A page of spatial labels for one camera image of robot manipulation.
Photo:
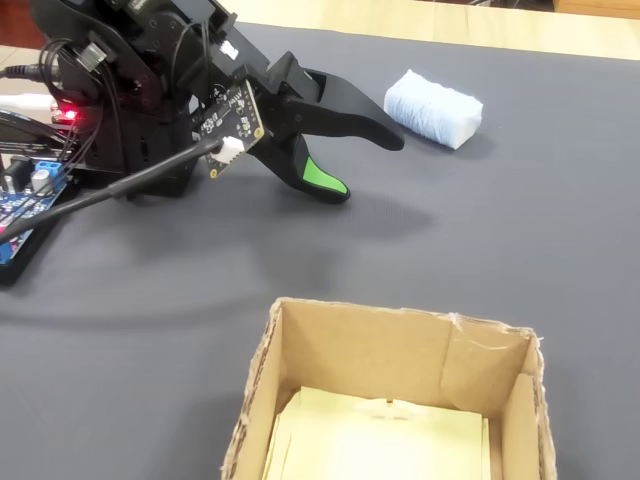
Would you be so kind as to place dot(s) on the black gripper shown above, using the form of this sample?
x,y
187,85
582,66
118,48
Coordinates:
x,y
250,55

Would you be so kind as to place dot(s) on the light blue yarn block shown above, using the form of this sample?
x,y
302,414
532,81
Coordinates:
x,y
430,107

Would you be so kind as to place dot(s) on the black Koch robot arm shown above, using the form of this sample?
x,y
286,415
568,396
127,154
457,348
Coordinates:
x,y
145,100

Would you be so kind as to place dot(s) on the open cardboard box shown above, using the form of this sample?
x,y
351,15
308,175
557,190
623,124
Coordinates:
x,y
380,350

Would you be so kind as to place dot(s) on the dark grey textured mat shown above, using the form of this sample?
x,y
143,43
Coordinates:
x,y
450,240

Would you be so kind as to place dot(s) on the pale yellow paper sheets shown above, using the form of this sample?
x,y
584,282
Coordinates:
x,y
380,445

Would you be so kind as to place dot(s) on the blue controller circuit board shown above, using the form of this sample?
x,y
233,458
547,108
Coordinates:
x,y
22,205

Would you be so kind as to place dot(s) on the brown wooden cabinet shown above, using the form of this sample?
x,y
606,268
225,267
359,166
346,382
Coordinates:
x,y
600,7

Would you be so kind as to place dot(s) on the blue electronics board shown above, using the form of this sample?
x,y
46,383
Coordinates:
x,y
15,274

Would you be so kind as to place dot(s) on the black camera circuit board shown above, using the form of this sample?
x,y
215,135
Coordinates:
x,y
232,120

